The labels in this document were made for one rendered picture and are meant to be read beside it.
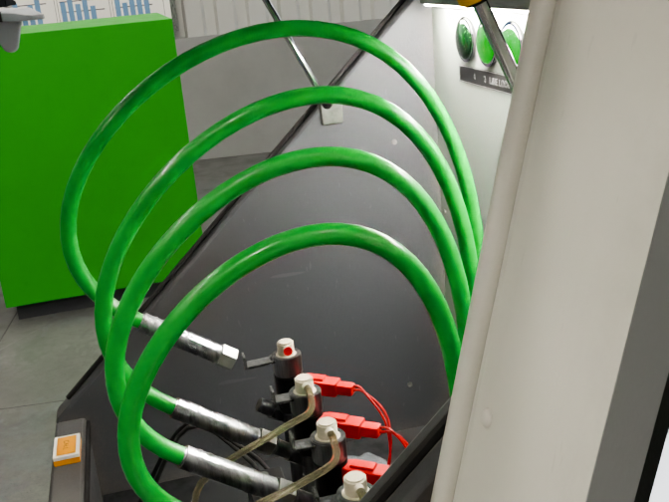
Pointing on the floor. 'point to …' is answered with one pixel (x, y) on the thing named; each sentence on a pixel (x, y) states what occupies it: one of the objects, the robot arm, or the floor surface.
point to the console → (560, 252)
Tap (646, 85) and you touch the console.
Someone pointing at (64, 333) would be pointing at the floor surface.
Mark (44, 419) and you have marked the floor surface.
